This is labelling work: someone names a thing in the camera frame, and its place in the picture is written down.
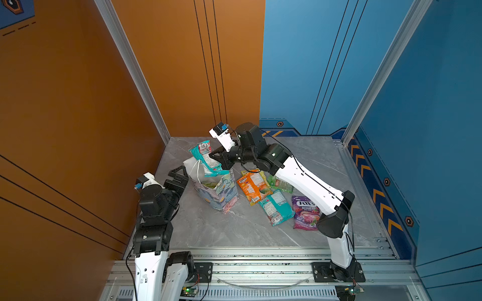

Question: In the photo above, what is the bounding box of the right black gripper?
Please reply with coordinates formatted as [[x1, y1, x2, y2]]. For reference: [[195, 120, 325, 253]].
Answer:
[[208, 142, 259, 170]]

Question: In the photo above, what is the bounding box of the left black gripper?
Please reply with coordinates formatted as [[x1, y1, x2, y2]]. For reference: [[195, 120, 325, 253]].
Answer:
[[162, 166, 188, 223]]

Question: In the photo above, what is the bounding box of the teal snack bag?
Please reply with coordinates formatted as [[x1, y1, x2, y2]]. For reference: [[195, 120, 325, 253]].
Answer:
[[190, 140, 228, 177], [259, 190, 294, 227]]

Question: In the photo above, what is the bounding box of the floral paper gift bag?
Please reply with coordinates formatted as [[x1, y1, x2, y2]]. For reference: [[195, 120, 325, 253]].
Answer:
[[183, 158, 239, 214]]

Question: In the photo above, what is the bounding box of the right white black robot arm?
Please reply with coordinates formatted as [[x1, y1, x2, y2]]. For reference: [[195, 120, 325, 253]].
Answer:
[[209, 143, 356, 282]]

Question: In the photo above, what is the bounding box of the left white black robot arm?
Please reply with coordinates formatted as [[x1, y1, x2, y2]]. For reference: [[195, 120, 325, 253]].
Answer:
[[129, 166, 197, 300]]

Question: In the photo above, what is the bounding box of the yellow green snack bag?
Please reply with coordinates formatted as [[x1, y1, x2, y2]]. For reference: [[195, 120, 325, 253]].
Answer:
[[241, 171, 271, 189]]

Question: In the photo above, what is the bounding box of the orange snack bag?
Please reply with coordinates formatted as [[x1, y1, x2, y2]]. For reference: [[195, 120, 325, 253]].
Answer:
[[237, 175, 273, 206]]

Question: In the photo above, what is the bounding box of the green white snack bag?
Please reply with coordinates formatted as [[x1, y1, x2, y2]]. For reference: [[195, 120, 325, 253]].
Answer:
[[267, 175, 294, 194]]

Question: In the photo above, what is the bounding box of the purple Fox's bag right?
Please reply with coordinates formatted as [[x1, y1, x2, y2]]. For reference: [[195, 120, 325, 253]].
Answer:
[[291, 196, 321, 231]]

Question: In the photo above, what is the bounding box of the left circuit board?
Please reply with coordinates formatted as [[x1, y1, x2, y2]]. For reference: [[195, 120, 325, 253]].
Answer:
[[180, 286, 199, 298]]

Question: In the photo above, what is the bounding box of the circuit board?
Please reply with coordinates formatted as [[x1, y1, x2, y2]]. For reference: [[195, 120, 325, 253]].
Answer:
[[180, 286, 199, 298], [335, 286, 365, 301]]

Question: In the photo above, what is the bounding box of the right circuit board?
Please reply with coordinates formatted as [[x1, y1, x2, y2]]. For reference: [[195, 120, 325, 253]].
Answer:
[[335, 286, 365, 301]]

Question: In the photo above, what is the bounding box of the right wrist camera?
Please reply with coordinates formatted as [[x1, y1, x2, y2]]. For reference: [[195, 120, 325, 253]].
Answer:
[[208, 122, 266, 151]]

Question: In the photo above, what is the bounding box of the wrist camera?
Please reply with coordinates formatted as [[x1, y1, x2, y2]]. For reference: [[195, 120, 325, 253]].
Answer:
[[208, 122, 266, 151], [134, 173, 162, 193]]

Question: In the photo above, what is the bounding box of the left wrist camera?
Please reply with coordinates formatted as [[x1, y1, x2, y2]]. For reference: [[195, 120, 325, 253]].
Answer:
[[134, 173, 162, 193]]

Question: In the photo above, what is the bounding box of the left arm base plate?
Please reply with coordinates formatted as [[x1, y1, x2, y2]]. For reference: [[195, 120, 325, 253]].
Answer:
[[186, 262, 213, 284]]

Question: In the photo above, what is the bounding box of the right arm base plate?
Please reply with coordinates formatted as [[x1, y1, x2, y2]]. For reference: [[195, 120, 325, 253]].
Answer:
[[311, 261, 366, 283]]

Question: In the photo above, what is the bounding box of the aluminium rail frame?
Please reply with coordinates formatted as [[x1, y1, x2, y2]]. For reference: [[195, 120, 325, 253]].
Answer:
[[98, 246, 432, 301]]

